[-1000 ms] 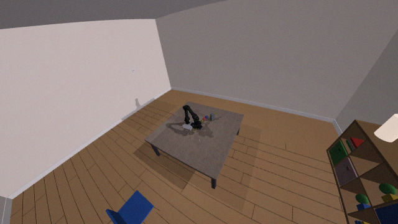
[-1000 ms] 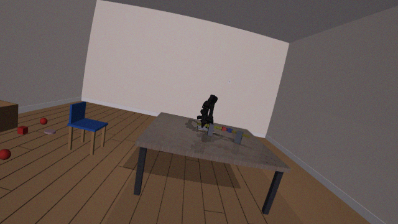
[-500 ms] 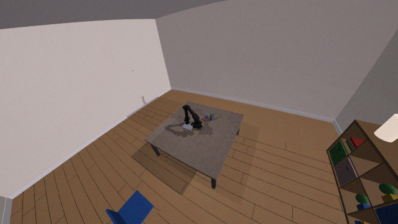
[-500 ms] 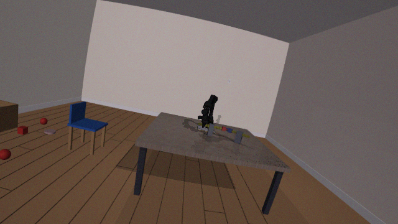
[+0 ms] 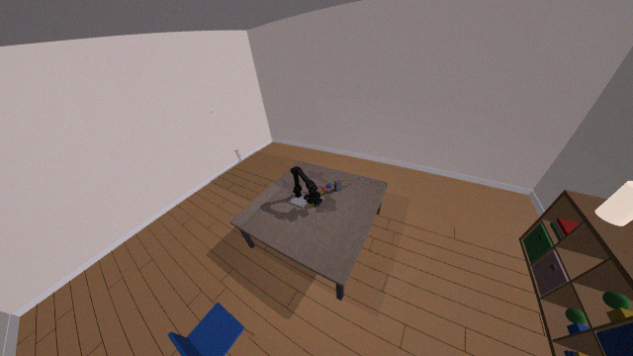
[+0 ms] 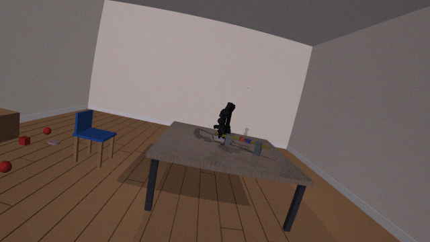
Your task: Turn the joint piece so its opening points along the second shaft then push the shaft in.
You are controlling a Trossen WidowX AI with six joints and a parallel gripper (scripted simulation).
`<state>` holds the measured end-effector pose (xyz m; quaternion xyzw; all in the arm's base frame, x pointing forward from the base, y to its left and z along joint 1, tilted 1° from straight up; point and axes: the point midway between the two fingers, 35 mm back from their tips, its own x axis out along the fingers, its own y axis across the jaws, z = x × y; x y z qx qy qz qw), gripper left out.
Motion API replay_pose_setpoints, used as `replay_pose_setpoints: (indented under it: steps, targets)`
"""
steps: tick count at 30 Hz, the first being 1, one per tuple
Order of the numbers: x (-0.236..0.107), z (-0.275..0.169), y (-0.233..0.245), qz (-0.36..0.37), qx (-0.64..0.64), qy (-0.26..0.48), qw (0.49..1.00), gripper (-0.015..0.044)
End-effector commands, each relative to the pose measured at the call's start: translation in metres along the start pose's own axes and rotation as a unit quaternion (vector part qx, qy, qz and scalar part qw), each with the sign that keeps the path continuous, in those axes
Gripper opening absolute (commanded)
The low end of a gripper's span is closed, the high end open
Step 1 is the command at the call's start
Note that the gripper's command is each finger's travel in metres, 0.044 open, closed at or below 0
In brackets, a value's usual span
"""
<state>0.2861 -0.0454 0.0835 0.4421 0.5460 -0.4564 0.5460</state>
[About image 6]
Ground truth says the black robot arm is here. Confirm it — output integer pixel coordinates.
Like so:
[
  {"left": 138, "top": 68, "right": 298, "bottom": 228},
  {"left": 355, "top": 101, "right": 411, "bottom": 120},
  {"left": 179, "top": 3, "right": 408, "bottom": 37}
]
[{"left": 214, "top": 102, "right": 235, "bottom": 134}]

